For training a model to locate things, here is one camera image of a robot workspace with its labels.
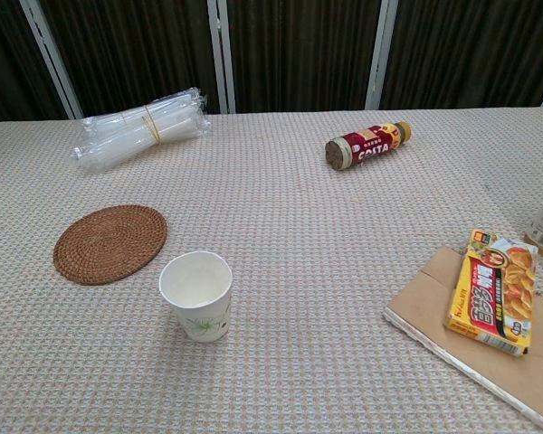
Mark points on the white paper cup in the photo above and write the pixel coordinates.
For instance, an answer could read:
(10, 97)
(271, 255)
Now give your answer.
(194, 285)

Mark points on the round woven rattan coaster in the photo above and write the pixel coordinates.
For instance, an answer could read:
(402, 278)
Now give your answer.
(110, 244)

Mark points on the checked beige tablecloth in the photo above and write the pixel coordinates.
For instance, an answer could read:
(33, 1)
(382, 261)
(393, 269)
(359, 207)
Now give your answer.
(298, 271)

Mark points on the red Costa coffee bottle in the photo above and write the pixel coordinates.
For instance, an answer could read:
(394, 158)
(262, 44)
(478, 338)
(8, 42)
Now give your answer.
(367, 145)

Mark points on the bundle of wrapped clear straws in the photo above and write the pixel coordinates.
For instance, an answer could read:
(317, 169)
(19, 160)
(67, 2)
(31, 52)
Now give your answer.
(140, 129)

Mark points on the brown cardboard sheet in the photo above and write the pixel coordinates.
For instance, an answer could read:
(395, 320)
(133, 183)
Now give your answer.
(427, 298)

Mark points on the yellow curry box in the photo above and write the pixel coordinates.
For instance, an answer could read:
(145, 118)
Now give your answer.
(495, 294)

